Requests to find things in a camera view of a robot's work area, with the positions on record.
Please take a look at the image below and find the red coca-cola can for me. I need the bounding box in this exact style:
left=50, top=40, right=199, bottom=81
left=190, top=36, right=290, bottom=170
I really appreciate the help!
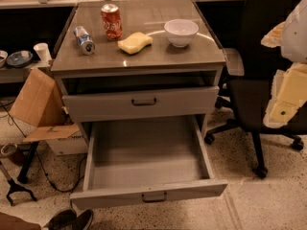
left=101, top=4, right=123, bottom=39

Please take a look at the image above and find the black shoe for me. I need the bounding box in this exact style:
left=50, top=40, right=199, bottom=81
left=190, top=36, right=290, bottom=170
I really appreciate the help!
left=43, top=208, right=93, bottom=230

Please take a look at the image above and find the grey side shelf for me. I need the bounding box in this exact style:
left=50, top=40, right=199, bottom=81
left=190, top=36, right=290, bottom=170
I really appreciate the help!
left=0, top=60, right=53, bottom=83

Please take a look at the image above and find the small round tin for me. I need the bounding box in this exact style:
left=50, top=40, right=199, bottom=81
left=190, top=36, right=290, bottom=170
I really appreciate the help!
left=0, top=144, right=18, bottom=158

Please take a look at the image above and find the black office chair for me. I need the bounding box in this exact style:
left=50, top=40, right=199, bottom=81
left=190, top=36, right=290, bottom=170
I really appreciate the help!
left=204, top=0, right=307, bottom=178

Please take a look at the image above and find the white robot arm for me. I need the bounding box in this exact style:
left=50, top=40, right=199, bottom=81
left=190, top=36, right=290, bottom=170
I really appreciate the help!
left=261, top=0, right=307, bottom=128

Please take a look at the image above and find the white bowl at edge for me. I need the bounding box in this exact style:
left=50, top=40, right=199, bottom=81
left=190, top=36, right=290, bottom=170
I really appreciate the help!
left=0, top=50, right=8, bottom=68

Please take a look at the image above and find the dark round plate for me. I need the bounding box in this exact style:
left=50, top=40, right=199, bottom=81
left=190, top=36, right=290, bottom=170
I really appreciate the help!
left=7, top=50, right=33, bottom=68

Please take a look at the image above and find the black metal stand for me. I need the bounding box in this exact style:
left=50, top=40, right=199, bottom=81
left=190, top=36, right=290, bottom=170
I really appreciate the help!
left=0, top=161, right=36, bottom=206

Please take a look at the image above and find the grey drawer cabinet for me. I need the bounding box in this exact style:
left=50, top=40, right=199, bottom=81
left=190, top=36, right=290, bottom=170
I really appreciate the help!
left=52, top=0, right=224, bottom=137

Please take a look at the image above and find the brown cardboard box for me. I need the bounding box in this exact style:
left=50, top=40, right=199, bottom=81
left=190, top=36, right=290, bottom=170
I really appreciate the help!
left=10, top=68, right=87, bottom=155

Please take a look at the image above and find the yellow sponge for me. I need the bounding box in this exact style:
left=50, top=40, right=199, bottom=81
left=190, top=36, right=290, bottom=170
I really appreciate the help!
left=117, top=32, right=154, bottom=55

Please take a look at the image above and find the grey open lower drawer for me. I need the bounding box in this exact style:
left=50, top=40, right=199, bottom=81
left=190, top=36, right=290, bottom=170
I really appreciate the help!
left=71, top=116, right=227, bottom=209

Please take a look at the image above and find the grey upper drawer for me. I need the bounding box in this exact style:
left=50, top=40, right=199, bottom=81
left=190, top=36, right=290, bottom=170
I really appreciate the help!
left=63, top=87, right=218, bottom=122

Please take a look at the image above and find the black cable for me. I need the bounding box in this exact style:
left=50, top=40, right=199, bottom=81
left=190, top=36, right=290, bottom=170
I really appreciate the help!
left=0, top=101, right=88, bottom=194

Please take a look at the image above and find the white paper cup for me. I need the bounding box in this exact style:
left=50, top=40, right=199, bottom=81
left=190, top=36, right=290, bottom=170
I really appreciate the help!
left=34, top=43, right=52, bottom=62

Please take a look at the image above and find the blue silver redbull can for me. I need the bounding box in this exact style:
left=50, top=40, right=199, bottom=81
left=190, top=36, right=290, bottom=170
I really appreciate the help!
left=74, top=26, right=95, bottom=56

